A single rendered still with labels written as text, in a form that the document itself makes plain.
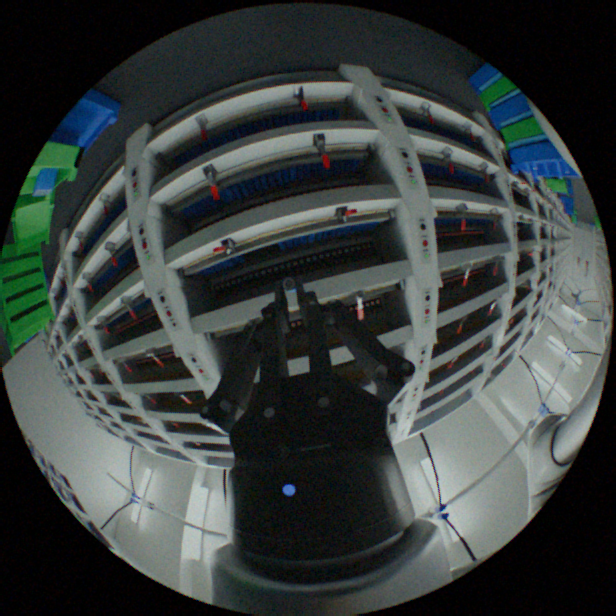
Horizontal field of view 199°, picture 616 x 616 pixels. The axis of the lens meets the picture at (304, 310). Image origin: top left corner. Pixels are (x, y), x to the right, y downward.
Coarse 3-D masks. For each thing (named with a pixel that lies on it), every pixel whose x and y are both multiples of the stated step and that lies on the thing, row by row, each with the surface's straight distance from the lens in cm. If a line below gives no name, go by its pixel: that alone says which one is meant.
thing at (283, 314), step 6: (276, 282) 23; (276, 288) 21; (282, 288) 22; (276, 294) 19; (282, 294) 20; (276, 300) 18; (282, 300) 18; (276, 306) 17; (282, 306) 17; (276, 312) 17; (282, 312) 17; (288, 312) 21; (282, 318) 17; (288, 318) 19; (282, 324) 18; (288, 324) 18; (282, 330) 18; (288, 330) 18
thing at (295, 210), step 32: (320, 192) 42; (352, 192) 43; (384, 192) 46; (224, 224) 42; (256, 224) 39; (288, 224) 42; (384, 224) 58; (192, 256) 47; (288, 256) 55; (192, 288) 57
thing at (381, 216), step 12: (360, 216) 47; (372, 216) 48; (384, 216) 49; (300, 228) 43; (312, 228) 43; (324, 228) 44; (264, 240) 43; (276, 240) 43; (216, 252) 45; (240, 252) 45; (204, 264) 48
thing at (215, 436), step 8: (184, 424) 137; (192, 424) 127; (200, 424) 121; (168, 432) 128; (176, 432) 131; (184, 432) 126; (192, 432) 122; (200, 432) 118; (208, 432) 114; (216, 432) 111; (176, 440) 135; (192, 440) 115; (200, 440) 110; (208, 440) 106; (216, 440) 102; (224, 440) 99
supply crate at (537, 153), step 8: (536, 144) 76; (544, 144) 75; (552, 144) 73; (512, 152) 81; (520, 152) 79; (528, 152) 77; (536, 152) 76; (544, 152) 74; (552, 152) 73; (512, 160) 81; (520, 160) 79; (528, 160) 77; (536, 160) 75; (544, 160) 74; (552, 160) 92; (560, 160) 92; (512, 168) 81; (520, 168) 87; (552, 168) 94; (560, 168) 93; (568, 168) 92; (568, 176) 92; (576, 176) 90
